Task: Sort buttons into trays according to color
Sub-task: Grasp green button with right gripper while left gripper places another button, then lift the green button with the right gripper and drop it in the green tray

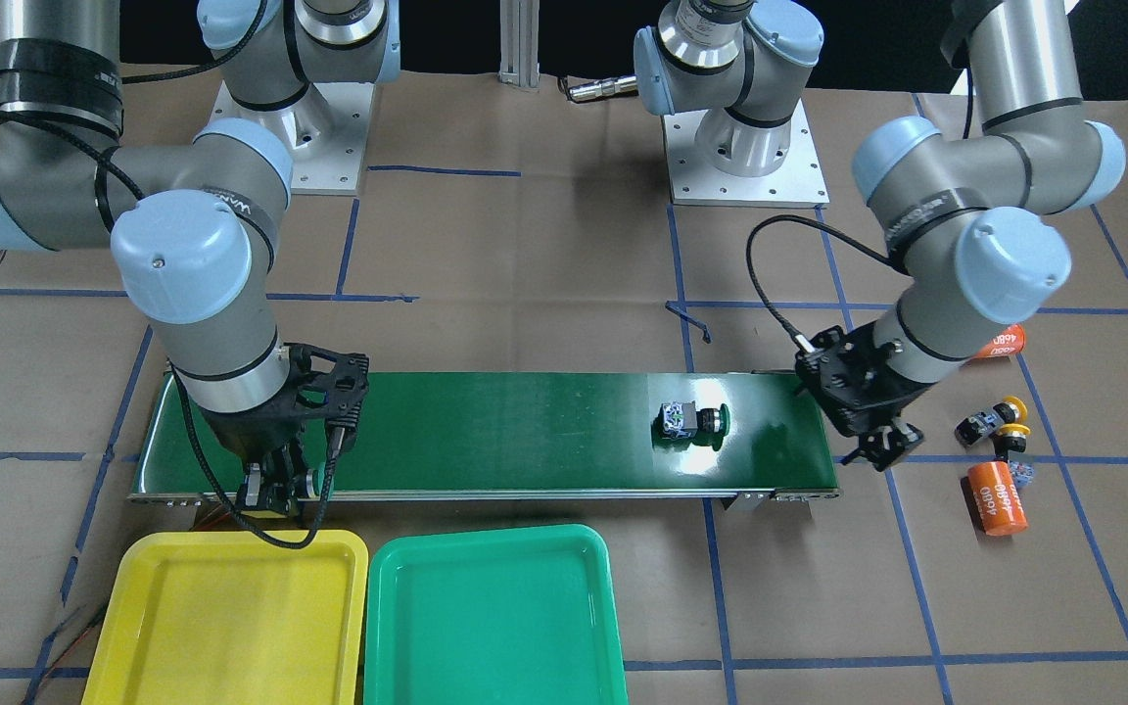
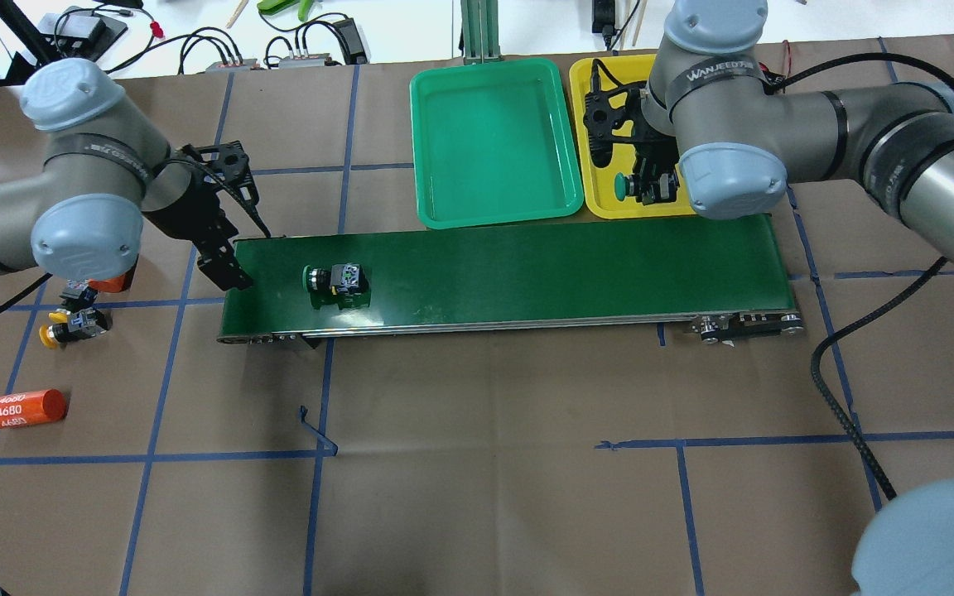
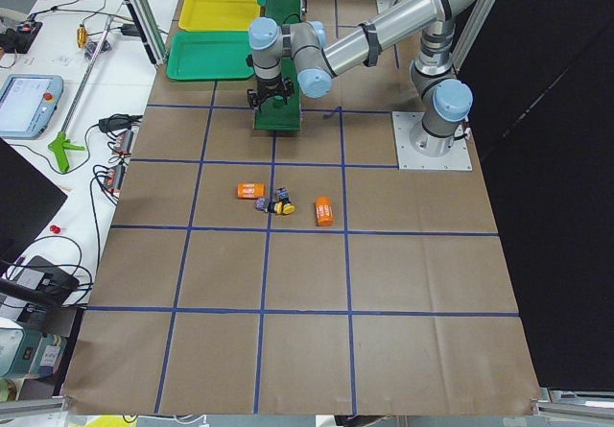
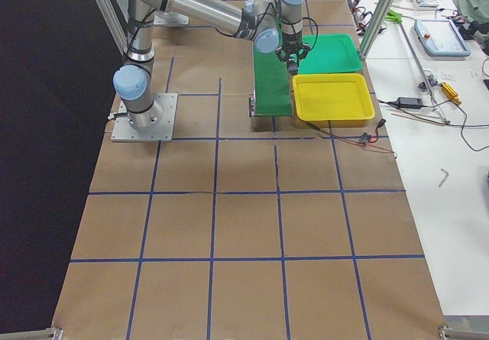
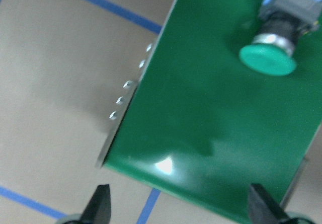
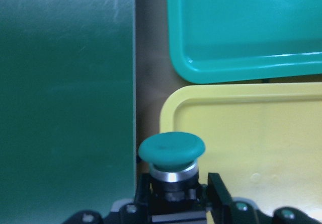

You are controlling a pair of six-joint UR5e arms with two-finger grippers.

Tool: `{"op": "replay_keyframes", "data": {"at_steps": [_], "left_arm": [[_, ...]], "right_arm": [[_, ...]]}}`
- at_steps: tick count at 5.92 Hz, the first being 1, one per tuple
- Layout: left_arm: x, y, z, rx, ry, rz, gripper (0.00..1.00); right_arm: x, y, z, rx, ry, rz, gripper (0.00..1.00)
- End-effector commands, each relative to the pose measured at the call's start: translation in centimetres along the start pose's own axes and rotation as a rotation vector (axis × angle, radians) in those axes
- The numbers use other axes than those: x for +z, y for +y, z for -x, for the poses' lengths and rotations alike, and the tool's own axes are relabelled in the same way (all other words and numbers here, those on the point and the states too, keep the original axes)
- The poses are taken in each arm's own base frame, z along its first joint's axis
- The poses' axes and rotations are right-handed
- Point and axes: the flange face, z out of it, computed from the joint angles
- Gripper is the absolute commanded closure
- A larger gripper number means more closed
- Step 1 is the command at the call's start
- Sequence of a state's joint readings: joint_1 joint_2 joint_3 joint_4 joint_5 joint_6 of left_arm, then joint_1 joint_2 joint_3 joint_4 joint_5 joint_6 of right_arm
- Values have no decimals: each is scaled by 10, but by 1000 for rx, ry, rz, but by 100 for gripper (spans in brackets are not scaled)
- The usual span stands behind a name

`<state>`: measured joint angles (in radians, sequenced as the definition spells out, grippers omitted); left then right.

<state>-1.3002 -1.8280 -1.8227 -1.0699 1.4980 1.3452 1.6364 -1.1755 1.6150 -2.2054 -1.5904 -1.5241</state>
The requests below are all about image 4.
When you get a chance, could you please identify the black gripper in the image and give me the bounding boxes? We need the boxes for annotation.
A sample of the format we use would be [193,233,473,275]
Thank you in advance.
[275,40,310,63]

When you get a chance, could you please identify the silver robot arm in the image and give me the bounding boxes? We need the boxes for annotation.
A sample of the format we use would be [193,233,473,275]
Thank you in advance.
[112,0,311,141]

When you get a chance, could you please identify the green conveyor belt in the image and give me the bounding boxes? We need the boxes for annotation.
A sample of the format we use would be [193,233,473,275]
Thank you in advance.
[248,47,293,117]

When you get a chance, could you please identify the green plastic tray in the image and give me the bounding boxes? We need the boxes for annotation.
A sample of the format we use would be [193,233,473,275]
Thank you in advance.
[299,34,363,74]

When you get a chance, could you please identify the yellow plastic tray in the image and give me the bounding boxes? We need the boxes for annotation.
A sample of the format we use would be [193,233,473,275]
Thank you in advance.
[293,73,375,126]

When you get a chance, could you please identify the small circuit board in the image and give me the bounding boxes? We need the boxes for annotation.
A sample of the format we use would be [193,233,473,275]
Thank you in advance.
[358,132,372,145]

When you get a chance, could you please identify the black power adapter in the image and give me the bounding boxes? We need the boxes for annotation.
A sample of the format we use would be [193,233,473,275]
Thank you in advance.
[397,97,424,109]

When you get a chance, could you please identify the blue teach pendant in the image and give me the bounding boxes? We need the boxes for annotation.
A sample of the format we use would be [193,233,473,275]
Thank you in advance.
[413,19,471,57]

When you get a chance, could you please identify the gold resistor block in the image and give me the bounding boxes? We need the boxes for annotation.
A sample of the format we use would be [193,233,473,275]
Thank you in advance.
[439,82,461,105]

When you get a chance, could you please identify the silver allen key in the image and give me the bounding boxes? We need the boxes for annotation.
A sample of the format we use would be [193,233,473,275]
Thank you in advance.
[438,168,449,188]

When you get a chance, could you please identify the green handled reach grabber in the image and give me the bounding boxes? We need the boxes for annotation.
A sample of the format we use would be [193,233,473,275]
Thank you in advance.
[385,9,439,108]

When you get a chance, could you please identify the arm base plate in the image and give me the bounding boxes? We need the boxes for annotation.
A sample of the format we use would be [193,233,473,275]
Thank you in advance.
[154,11,189,27]
[111,93,178,142]

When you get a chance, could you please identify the red and black wire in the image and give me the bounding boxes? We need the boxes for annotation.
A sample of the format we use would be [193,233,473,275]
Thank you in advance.
[305,118,398,161]

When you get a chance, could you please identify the aluminium frame post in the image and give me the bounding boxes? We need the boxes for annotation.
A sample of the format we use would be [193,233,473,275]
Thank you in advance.
[359,0,393,60]

